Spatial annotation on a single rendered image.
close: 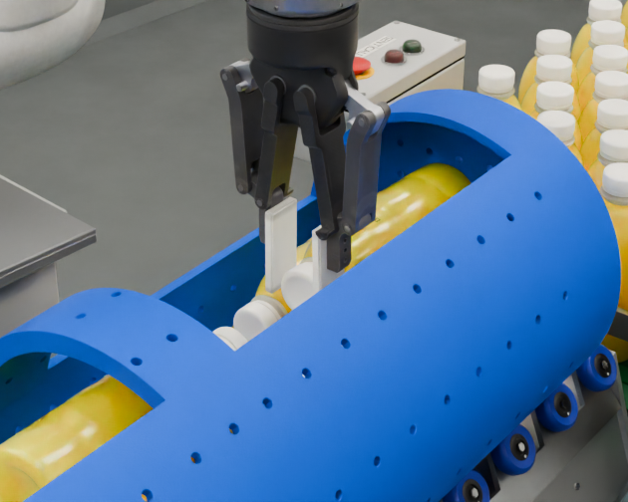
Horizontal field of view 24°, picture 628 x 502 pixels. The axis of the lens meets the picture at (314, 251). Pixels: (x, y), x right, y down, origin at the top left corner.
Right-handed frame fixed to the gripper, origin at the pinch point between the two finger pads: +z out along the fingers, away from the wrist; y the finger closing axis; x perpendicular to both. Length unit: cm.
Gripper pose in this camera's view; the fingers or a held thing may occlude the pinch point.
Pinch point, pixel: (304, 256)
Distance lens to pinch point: 107.2
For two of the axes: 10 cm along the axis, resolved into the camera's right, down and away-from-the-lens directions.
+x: 6.2, -4.1, 6.7
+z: 0.0, 8.5, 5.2
